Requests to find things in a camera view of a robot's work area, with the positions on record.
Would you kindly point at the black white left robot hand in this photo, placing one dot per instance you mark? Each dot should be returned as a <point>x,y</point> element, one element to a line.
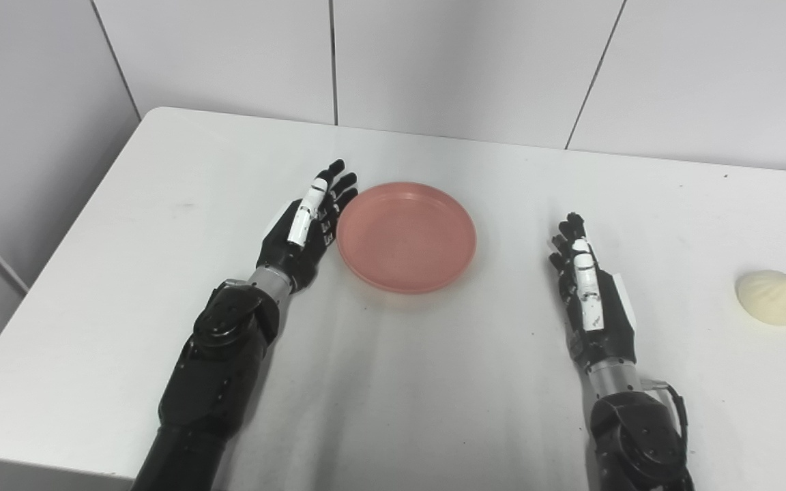
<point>284,245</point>

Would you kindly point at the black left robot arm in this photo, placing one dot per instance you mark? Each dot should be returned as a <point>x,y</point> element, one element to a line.
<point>215,368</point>

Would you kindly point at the pink round plate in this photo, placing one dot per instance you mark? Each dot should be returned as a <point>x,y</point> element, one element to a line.
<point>406,237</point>

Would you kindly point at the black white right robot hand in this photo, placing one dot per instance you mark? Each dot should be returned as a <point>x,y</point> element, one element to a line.
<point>615,327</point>

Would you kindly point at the cream steamed bun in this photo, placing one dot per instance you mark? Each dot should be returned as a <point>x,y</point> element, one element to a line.
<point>773,298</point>

